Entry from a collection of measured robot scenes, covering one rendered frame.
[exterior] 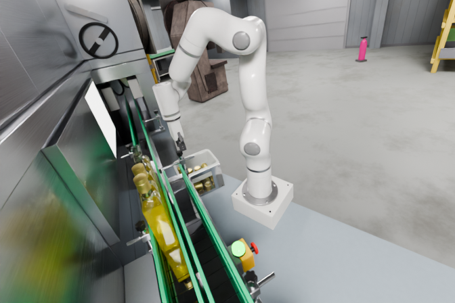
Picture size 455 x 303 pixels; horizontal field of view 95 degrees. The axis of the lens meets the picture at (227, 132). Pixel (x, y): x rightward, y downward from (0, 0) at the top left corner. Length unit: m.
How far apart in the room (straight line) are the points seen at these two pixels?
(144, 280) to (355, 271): 0.76
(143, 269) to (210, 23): 0.79
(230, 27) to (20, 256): 0.64
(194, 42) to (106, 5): 0.97
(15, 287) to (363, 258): 1.04
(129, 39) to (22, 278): 1.44
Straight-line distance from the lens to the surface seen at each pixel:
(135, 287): 0.78
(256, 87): 0.76
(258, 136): 0.80
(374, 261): 1.12
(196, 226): 0.81
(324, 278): 1.04
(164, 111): 0.96
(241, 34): 0.65
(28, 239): 0.46
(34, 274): 0.46
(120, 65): 1.68
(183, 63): 0.82
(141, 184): 0.62
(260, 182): 1.02
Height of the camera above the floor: 1.67
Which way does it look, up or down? 29 degrees down
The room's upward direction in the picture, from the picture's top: 10 degrees counter-clockwise
